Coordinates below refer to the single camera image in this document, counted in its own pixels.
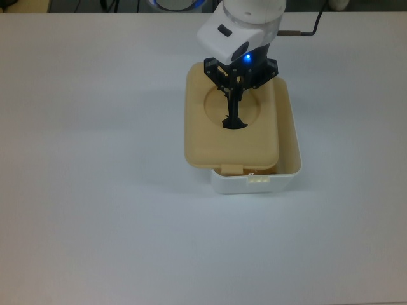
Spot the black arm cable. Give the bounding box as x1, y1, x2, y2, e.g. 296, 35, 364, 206
277, 0, 330, 36

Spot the white plastic tool case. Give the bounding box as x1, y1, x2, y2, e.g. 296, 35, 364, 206
209, 78, 302, 195

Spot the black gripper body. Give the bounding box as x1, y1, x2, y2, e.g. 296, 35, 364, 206
222, 43, 271, 86

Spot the tan lid with black handle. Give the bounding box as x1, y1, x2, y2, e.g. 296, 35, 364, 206
184, 62, 280, 175

